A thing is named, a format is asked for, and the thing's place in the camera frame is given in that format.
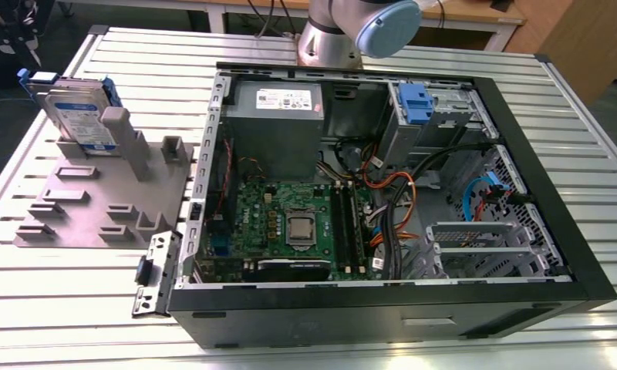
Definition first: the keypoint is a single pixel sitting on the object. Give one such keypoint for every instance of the silver CPU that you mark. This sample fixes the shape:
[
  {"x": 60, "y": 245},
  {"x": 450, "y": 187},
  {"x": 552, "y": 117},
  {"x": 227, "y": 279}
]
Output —
[{"x": 303, "y": 228}]

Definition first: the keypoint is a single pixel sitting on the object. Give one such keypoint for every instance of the green motherboard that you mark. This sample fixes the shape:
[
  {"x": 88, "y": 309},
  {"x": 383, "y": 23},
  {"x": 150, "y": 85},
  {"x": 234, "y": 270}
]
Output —
[{"x": 258, "y": 200}]

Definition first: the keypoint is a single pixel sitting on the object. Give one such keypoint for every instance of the brown wooden cabinet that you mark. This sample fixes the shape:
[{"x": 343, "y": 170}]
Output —
[{"x": 587, "y": 46}]

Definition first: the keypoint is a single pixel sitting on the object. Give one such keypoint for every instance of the hinged metal slot bracket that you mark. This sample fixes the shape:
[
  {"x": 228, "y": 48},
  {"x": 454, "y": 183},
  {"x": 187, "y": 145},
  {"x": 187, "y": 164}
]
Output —
[{"x": 162, "y": 246}]

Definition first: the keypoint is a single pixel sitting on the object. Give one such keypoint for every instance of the grey parts rack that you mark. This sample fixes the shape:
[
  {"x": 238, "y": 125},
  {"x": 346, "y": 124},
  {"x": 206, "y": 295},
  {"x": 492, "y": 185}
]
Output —
[{"x": 114, "y": 192}]

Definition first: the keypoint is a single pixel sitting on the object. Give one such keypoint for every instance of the blue plastic drive latch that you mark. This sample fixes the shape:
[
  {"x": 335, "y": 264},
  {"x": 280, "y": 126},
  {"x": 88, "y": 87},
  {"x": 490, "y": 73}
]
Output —
[{"x": 415, "y": 104}]

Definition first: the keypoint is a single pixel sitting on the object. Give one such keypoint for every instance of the grey power supply unit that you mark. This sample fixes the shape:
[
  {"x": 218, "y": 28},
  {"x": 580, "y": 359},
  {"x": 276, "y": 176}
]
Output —
[{"x": 272, "y": 142}]

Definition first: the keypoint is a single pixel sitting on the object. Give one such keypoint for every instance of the CPU socket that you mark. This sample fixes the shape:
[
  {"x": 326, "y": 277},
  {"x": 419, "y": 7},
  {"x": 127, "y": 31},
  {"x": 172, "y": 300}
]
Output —
[{"x": 303, "y": 249}]

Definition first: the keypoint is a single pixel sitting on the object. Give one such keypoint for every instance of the metal disk bay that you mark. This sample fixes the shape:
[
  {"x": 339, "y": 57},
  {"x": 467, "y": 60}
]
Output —
[{"x": 474, "y": 250}]

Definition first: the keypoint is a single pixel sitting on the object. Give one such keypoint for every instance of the black open PC case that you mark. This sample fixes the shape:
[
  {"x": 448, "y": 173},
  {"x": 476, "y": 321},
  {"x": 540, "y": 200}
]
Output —
[{"x": 339, "y": 316}]

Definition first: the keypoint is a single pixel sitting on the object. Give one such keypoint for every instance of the metal optical drive cage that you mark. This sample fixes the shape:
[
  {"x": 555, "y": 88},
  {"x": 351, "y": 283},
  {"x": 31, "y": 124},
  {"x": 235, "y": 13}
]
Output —
[{"x": 407, "y": 142}]

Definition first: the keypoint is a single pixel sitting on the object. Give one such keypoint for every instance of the black graphics card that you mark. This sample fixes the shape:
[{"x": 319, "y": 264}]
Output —
[{"x": 288, "y": 270}]

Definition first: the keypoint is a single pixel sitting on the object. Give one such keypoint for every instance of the hard disk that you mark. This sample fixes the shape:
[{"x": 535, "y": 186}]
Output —
[{"x": 78, "y": 115}]

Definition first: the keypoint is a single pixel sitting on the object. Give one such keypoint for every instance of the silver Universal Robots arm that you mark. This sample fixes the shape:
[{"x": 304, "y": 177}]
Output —
[{"x": 330, "y": 42}]

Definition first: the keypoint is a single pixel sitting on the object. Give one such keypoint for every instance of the black RAM slot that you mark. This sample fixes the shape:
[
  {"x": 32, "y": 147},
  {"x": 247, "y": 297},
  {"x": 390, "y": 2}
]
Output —
[
  {"x": 344, "y": 227},
  {"x": 358, "y": 227}
]

